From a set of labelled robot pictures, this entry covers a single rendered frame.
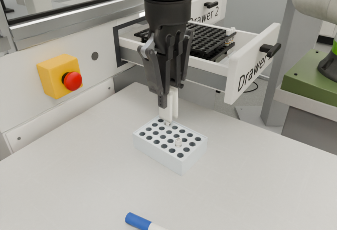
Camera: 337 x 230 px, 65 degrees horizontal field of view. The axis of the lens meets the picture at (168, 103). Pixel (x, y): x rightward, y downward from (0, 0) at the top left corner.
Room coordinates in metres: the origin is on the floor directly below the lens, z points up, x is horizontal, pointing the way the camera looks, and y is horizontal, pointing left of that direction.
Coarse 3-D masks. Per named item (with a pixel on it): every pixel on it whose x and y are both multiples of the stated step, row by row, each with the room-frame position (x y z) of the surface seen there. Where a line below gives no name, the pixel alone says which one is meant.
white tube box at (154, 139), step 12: (156, 120) 0.45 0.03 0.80; (144, 132) 0.41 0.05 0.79; (156, 132) 0.42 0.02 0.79; (168, 132) 0.42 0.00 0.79; (180, 132) 0.42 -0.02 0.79; (192, 132) 0.41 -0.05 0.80; (144, 144) 0.39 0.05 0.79; (156, 144) 0.38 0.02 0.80; (168, 144) 0.38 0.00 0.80; (192, 144) 0.38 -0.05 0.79; (204, 144) 0.38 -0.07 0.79; (156, 156) 0.37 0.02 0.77; (168, 156) 0.35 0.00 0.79; (180, 156) 0.36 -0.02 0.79; (192, 156) 0.35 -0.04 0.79; (168, 168) 0.35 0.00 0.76; (180, 168) 0.33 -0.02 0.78
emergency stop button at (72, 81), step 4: (72, 72) 0.48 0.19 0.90; (76, 72) 0.49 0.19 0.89; (68, 76) 0.47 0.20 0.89; (72, 76) 0.47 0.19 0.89; (76, 76) 0.48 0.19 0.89; (80, 76) 0.49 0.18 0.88; (64, 80) 0.47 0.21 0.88; (68, 80) 0.46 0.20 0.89; (72, 80) 0.47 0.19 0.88; (76, 80) 0.48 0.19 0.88; (80, 80) 0.48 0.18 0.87; (64, 84) 0.46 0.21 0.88; (68, 84) 0.46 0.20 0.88; (72, 84) 0.47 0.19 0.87; (76, 84) 0.47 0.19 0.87; (80, 84) 0.48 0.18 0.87; (68, 88) 0.46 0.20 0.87; (72, 88) 0.47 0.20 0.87; (76, 88) 0.47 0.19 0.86
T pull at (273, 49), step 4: (264, 44) 0.59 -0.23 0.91; (276, 44) 0.59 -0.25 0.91; (280, 44) 0.59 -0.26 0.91; (260, 48) 0.58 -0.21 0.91; (264, 48) 0.57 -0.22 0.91; (268, 48) 0.57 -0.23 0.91; (272, 48) 0.57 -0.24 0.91; (276, 48) 0.57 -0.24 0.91; (264, 52) 0.57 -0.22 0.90; (268, 52) 0.55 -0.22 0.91; (272, 52) 0.55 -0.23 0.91; (268, 56) 0.54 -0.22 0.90; (272, 56) 0.55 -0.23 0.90
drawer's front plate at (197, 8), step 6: (192, 0) 0.98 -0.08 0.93; (198, 0) 0.99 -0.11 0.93; (204, 0) 1.02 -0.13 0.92; (210, 0) 1.06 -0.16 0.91; (216, 0) 1.11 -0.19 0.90; (192, 6) 0.95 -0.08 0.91; (198, 6) 0.99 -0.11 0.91; (204, 6) 1.03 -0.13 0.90; (216, 6) 1.11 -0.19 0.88; (192, 12) 0.96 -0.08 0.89; (198, 12) 0.99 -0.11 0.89; (204, 12) 1.03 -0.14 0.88; (210, 12) 1.07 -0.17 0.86; (216, 12) 1.12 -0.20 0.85; (210, 18) 1.07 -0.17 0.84; (216, 18) 1.12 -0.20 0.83
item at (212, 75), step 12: (204, 24) 0.81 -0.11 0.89; (120, 36) 0.71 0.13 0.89; (132, 36) 0.75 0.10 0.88; (240, 36) 0.74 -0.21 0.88; (252, 36) 0.72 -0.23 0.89; (120, 48) 0.68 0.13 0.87; (132, 48) 0.66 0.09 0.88; (240, 48) 0.74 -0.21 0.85; (132, 60) 0.66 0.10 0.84; (192, 60) 0.55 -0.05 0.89; (204, 60) 0.54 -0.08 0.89; (216, 60) 0.67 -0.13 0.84; (192, 72) 0.55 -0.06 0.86; (204, 72) 0.53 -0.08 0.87; (216, 72) 0.52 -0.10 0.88; (204, 84) 0.53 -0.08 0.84; (216, 84) 0.51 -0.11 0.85
